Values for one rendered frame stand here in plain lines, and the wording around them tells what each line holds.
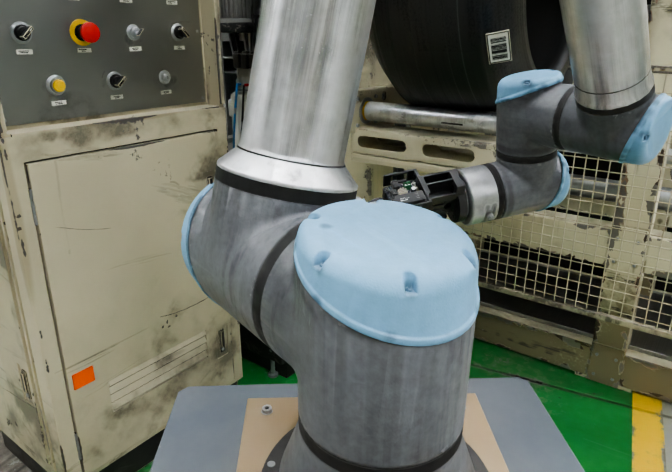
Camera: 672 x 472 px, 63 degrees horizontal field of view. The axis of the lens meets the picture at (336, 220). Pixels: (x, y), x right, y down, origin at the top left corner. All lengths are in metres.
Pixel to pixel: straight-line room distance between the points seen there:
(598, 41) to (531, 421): 0.47
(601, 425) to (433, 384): 1.44
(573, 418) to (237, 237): 1.46
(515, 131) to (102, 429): 1.13
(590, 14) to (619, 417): 1.42
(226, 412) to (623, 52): 0.65
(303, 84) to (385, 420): 0.30
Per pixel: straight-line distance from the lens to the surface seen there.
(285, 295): 0.46
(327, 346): 0.42
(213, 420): 0.77
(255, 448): 0.64
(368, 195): 1.44
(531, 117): 0.83
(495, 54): 1.07
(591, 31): 0.69
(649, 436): 1.88
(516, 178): 0.87
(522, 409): 0.81
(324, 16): 0.53
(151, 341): 1.46
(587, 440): 1.79
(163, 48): 1.40
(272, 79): 0.53
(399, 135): 1.23
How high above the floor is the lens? 1.08
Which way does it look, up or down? 19 degrees down
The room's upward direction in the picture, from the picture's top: straight up
